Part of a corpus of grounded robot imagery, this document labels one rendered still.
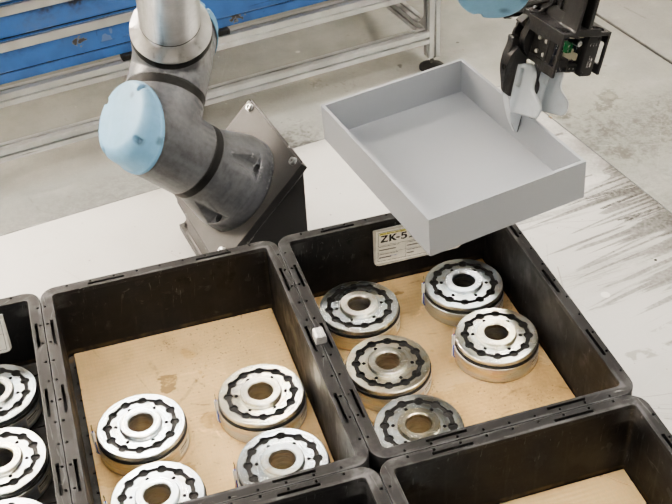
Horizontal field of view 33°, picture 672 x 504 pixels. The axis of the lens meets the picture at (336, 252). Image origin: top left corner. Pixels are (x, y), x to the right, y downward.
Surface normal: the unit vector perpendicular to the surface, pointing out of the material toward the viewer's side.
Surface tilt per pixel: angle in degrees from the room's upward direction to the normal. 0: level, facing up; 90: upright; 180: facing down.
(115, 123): 49
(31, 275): 0
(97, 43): 90
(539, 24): 76
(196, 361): 0
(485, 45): 0
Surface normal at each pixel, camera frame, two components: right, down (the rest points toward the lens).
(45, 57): 0.44, 0.54
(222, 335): -0.04, -0.79
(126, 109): -0.67, -0.24
